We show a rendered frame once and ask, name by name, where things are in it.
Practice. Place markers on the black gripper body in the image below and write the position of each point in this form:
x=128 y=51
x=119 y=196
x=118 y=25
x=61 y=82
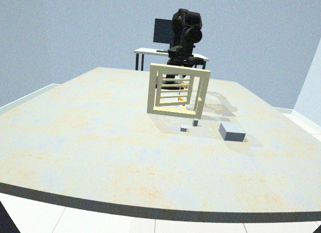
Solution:
x=190 y=59

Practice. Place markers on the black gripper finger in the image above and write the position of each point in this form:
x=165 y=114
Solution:
x=179 y=63
x=187 y=65

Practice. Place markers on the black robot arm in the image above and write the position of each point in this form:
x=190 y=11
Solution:
x=189 y=25

